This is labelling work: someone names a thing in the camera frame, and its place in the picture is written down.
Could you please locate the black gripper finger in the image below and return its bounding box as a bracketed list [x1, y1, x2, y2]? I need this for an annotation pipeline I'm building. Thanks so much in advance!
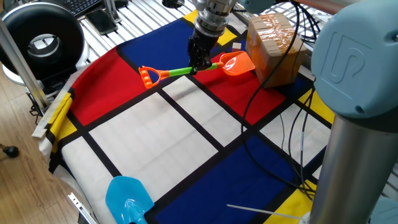
[187, 39, 202, 72]
[194, 57, 216, 75]

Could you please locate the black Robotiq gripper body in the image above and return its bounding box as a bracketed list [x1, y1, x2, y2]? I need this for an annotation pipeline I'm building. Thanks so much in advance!
[188, 26, 224, 63]

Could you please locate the orange toy shovel green handle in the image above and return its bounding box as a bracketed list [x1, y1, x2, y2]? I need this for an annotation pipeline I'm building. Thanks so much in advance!
[138, 50, 256, 90]

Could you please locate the taped cardboard box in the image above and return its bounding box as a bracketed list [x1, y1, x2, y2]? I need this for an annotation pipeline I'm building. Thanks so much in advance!
[244, 12, 308, 90]

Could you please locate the Mondrian pattern tablecloth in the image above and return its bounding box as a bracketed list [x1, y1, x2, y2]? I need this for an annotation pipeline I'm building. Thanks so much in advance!
[30, 9, 336, 224]

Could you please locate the metal stand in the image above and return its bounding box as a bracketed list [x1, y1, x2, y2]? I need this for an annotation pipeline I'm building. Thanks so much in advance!
[104, 0, 123, 24]

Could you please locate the black smartphone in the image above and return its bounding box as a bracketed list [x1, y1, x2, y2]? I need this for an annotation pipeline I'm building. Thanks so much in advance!
[85, 8, 119, 35]

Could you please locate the black keyboard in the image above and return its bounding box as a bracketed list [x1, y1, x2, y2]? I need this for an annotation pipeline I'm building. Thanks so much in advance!
[54, 0, 105, 18]

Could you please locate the black round device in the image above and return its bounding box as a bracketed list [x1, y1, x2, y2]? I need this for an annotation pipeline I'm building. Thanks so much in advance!
[0, 2, 91, 86]

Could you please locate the black knob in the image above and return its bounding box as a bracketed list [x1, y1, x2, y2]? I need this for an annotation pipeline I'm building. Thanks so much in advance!
[2, 144, 20, 159]

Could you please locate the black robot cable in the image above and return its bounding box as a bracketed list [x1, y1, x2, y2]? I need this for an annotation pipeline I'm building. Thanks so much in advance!
[161, 0, 321, 200]

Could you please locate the metal wire rack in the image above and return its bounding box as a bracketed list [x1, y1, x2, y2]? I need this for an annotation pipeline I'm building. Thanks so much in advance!
[229, 0, 330, 68]

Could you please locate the black cable silver plug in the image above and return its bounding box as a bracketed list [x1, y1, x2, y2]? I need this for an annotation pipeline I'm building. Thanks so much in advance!
[279, 0, 317, 202]

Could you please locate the blue toy shovel yellow handle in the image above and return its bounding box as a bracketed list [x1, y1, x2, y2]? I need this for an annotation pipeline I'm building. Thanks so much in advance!
[104, 175, 155, 224]

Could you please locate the aluminium frame post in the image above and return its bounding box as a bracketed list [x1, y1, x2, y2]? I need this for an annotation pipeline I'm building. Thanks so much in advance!
[0, 18, 51, 110]

